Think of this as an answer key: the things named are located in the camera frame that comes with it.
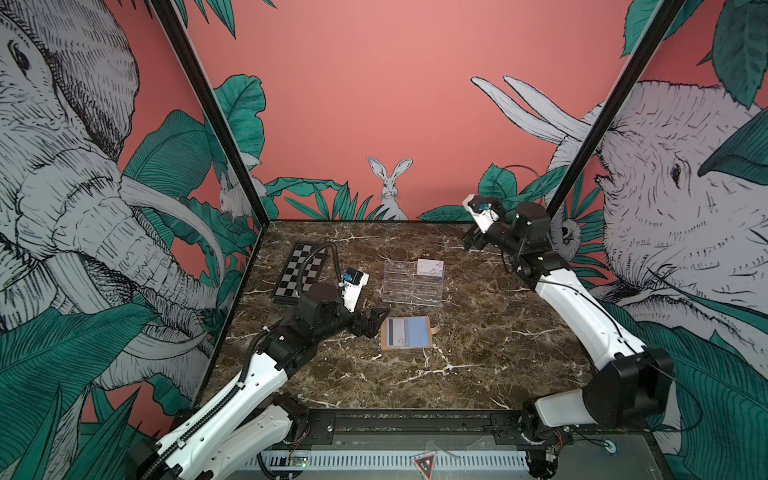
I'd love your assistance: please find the red triangle warning sticker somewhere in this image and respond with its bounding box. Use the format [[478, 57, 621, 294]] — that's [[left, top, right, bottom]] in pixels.
[[412, 453, 436, 480]]

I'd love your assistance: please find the white pink credit card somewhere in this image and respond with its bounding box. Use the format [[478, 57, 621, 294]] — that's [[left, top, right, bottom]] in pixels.
[[416, 258, 445, 278]]

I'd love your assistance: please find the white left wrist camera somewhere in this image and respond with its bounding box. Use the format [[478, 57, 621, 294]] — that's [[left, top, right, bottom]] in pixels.
[[341, 268, 369, 313]]

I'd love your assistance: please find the black corner frame post left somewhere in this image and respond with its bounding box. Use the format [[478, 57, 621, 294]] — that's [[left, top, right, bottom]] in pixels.
[[150, 0, 270, 228]]

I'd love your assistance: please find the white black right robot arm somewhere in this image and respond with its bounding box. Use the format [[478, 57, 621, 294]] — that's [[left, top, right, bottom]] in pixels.
[[462, 194, 674, 443]]

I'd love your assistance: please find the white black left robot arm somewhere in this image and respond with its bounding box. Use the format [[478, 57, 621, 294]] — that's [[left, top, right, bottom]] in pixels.
[[126, 283, 390, 479]]

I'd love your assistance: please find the black corner frame post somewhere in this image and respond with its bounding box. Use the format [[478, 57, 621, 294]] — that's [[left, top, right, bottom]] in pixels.
[[547, 0, 685, 218], [150, 0, 270, 228]]

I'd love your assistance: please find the black front mounting rail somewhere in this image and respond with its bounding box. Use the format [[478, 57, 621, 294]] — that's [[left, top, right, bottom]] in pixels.
[[286, 408, 656, 449]]

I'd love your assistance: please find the black white checkered board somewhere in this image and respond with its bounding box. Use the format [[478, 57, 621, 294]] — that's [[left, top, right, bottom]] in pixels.
[[271, 241, 330, 307]]

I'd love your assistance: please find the white perforated cable tray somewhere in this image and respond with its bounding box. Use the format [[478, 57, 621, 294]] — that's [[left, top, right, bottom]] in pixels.
[[261, 450, 528, 472]]

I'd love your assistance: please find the black corner frame post right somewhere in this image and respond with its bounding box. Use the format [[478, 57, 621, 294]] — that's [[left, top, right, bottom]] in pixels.
[[547, 0, 685, 218]]

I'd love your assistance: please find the clear acrylic organizer box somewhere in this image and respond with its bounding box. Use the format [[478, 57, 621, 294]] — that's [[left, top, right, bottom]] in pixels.
[[382, 260, 445, 307]]

